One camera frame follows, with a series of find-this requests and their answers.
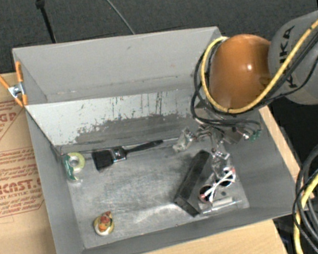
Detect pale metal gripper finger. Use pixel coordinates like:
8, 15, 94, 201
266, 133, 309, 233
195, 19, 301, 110
209, 146, 236, 179
170, 126, 200, 154

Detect white and red sunglasses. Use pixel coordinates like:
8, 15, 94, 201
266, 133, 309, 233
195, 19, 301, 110
194, 164, 241, 208

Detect dark green flat block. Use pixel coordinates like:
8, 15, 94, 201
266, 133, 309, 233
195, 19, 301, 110
165, 148, 223, 221

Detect grey metal bin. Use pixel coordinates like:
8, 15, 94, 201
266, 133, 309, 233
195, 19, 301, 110
10, 3, 305, 254

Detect black paintbrush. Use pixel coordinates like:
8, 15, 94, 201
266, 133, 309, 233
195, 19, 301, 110
90, 138, 167, 174

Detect green and white tape roll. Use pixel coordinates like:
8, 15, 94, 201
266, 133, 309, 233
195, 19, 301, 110
61, 150, 89, 183

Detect yellow and red toy food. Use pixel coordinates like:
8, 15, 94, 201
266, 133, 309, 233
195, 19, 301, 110
91, 210, 117, 238

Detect brown cardboard board, red print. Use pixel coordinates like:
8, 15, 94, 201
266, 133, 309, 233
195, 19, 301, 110
0, 66, 59, 254

